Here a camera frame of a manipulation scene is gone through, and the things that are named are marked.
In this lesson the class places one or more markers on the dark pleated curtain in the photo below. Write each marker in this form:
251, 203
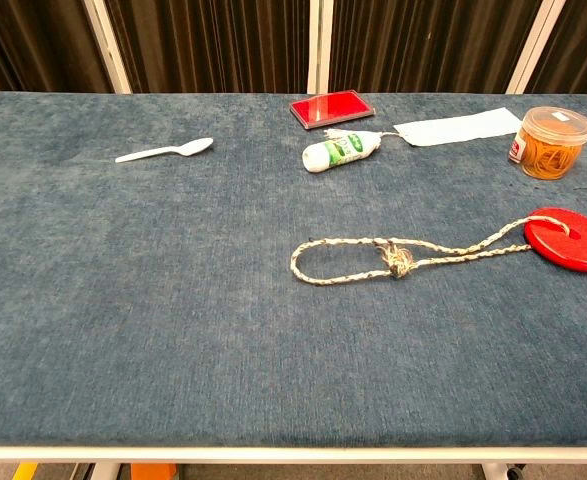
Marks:
213, 45

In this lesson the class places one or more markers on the orange box under table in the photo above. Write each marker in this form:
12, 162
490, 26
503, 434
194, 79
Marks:
154, 471

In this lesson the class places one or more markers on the clear jar of rubber bands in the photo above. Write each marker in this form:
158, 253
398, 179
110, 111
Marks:
553, 145

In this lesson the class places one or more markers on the white plastic spoon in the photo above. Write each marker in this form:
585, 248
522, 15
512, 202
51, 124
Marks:
173, 149

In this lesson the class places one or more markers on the white frame post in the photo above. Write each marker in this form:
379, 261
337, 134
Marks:
535, 45
107, 45
319, 45

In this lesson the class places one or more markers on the red flat rectangular case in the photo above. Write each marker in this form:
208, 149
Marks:
330, 110

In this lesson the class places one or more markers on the blue fabric table cover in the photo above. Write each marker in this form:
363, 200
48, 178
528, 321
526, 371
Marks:
223, 300

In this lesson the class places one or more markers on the white paper tag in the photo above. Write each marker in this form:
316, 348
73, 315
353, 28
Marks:
458, 127

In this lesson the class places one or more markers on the white table leg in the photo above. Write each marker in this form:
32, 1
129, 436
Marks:
105, 471
496, 471

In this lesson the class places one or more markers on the red wooden disc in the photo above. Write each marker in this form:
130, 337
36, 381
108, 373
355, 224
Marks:
578, 250

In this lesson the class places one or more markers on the white green small bottle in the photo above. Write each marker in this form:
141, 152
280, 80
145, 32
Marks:
338, 151

